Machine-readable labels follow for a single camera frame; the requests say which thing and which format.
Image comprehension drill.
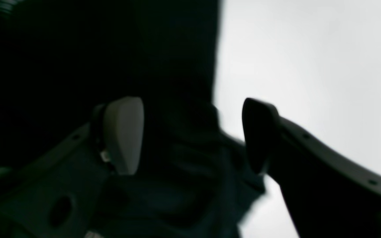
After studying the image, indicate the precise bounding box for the black T-shirt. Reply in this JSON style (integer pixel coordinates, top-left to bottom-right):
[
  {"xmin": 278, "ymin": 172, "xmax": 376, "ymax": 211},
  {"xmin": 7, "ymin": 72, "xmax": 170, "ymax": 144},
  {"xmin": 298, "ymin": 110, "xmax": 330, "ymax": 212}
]
[{"xmin": 0, "ymin": 0, "xmax": 265, "ymax": 238}]

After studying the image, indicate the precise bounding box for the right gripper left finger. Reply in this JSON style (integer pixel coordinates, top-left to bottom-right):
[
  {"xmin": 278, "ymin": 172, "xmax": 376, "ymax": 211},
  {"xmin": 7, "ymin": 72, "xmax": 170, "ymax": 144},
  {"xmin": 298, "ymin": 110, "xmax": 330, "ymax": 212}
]
[{"xmin": 0, "ymin": 97, "xmax": 144, "ymax": 238}]

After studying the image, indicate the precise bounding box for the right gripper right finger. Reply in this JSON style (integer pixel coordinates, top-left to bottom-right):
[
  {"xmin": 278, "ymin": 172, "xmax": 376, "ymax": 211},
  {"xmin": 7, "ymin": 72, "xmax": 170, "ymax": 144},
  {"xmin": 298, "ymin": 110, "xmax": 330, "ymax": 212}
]
[{"xmin": 242, "ymin": 98, "xmax": 381, "ymax": 238}]

